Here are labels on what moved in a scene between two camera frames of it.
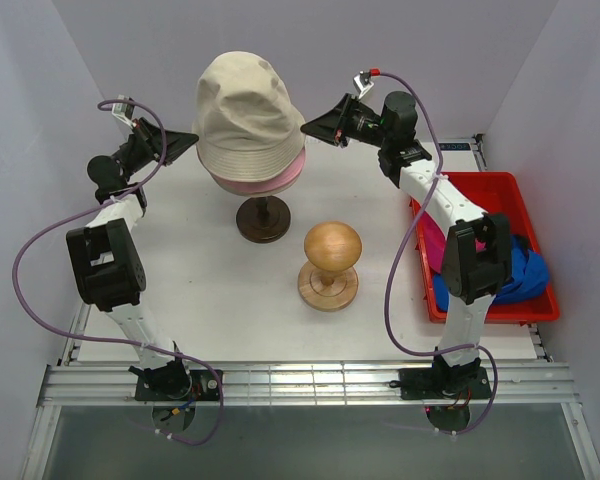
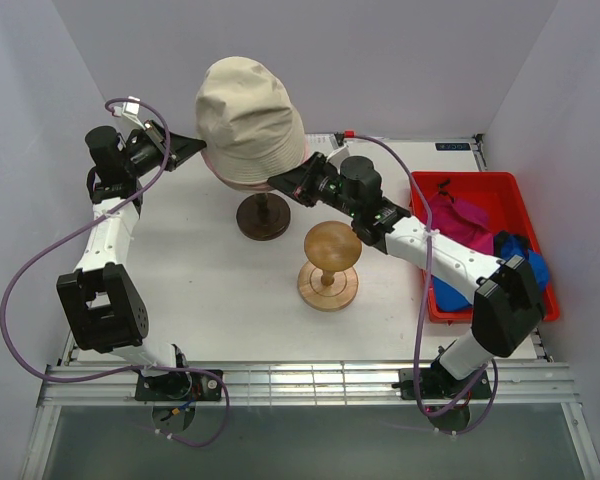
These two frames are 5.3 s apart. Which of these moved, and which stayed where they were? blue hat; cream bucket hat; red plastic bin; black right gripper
Moved: black right gripper
Stayed: cream bucket hat; blue hat; red plastic bin
